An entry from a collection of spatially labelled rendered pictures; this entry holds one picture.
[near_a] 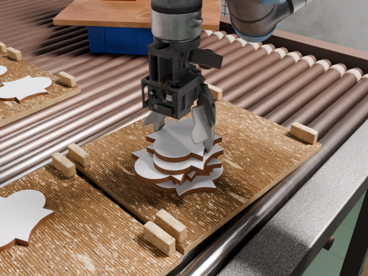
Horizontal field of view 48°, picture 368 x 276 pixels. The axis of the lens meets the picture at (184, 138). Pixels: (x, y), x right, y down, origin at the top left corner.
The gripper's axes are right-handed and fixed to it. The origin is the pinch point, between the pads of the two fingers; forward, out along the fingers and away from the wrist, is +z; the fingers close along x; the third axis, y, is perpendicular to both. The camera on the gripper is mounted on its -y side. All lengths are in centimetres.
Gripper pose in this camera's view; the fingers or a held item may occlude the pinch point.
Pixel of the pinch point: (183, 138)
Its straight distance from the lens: 75.6
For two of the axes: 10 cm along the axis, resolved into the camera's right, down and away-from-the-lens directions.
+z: 0.0, 8.3, 5.6
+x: 8.5, 2.9, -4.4
